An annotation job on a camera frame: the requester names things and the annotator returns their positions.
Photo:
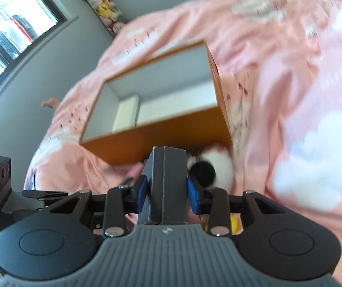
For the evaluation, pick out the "window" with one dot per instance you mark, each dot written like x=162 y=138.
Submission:
x=8 y=21

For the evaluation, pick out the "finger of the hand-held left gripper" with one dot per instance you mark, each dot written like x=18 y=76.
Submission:
x=45 y=194

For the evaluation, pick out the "small white box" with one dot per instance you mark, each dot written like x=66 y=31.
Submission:
x=126 y=113

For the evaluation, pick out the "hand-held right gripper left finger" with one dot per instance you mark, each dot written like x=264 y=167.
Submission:
x=141 y=192

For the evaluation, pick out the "white cardboard box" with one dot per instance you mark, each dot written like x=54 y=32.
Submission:
x=171 y=89

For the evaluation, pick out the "hanging plush toy organizer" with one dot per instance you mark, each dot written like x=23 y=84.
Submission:
x=105 y=6

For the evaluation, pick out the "white and black plush toy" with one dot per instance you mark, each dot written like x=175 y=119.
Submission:
x=218 y=167

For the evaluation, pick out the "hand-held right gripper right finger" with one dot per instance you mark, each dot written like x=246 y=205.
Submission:
x=193 y=197

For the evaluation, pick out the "pink plush pouch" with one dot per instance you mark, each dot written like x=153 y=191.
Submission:
x=135 y=171

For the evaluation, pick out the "pink cloud print blanket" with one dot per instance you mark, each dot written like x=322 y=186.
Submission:
x=293 y=80

